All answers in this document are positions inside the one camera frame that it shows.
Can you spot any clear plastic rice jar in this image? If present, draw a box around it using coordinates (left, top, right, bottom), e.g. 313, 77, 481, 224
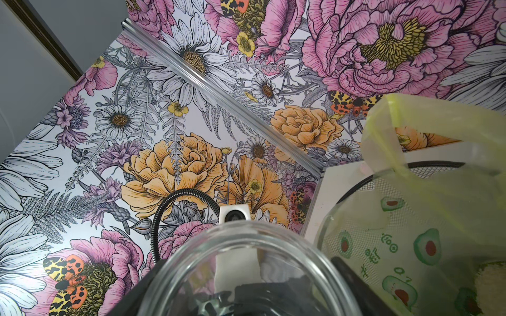
138, 221, 361, 315

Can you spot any white rice pile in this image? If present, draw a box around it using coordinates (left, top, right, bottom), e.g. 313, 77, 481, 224
474, 262, 505, 315

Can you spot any yellow-green plastic bin bag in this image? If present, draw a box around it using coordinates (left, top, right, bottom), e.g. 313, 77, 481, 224
317, 93, 505, 315

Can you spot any black mesh trash bin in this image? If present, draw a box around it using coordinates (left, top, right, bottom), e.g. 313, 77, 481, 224
335, 165, 505, 315

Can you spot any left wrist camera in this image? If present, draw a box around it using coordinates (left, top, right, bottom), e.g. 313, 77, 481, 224
219, 204, 252, 225

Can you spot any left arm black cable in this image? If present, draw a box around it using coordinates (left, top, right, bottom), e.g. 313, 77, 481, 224
151, 187, 221, 263

